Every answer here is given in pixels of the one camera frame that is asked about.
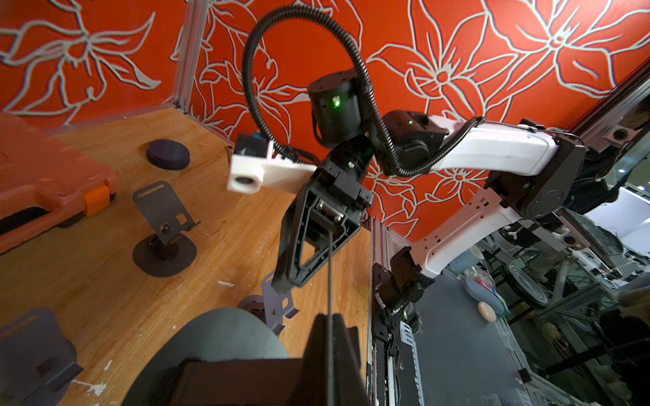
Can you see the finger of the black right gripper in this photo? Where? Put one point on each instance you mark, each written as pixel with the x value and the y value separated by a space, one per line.
pixel 297 210
pixel 318 238

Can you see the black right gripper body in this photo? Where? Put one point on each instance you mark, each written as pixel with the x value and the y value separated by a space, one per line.
pixel 340 199

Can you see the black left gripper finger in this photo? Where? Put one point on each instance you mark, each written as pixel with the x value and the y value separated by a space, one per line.
pixel 331 365

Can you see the black phone stand front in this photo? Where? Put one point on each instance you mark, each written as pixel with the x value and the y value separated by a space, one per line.
pixel 223 357

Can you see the dark grey phone stand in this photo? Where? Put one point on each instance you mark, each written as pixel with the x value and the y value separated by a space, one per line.
pixel 168 251

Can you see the purple-grey phone stand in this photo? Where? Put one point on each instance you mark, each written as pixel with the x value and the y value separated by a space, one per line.
pixel 38 363

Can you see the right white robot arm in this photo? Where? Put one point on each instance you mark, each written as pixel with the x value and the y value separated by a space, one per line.
pixel 532 170

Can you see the dark round disc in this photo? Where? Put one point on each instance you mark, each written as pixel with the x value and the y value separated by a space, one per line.
pixel 168 154

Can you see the orange plastic tool case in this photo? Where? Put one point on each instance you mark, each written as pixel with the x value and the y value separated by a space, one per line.
pixel 46 183

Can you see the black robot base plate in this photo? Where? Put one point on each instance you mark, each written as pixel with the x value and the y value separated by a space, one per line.
pixel 393 371

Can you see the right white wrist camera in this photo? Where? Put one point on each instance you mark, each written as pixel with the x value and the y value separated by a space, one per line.
pixel 253 166

